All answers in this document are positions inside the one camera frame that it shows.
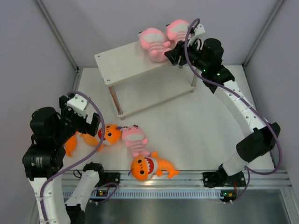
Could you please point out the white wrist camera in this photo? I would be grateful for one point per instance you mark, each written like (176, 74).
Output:
(78, 104)
(196, 32)

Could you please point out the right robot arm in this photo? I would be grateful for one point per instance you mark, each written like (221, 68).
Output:
(260, 136)

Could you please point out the orange shark plush front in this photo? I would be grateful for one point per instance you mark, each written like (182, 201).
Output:
(144, 167)

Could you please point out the orange shark plush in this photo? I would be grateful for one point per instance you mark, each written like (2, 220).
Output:
(144, 167)
(71, 144)
(111, 136)

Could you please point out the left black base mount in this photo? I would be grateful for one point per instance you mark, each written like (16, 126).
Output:
(108, 177)

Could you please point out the pink plush toy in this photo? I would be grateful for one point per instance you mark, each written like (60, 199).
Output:
(176, 31)
(156, 43)
(135, 140)

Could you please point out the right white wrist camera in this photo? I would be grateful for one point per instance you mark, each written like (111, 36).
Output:
(196, 32)

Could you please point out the white two-tier shelf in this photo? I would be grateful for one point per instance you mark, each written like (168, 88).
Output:
(137, 83)

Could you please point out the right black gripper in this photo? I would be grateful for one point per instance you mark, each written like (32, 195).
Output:
(179, 50)

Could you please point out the grey slotted cable duct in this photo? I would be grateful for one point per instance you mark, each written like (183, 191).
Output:
(158, 194)

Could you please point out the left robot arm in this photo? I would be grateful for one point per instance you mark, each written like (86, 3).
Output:
(43, 161)

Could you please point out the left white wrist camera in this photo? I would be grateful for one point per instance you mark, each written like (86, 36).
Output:
(78, 104)

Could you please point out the aluminium front rail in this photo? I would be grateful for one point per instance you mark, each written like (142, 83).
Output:
(194, 179)

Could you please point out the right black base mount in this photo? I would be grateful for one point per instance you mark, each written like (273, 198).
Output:
(219, 179)

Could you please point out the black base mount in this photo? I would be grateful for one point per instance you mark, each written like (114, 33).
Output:
(219, 179)
(108, 177)

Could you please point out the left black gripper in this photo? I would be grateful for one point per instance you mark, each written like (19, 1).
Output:
(85, 127)

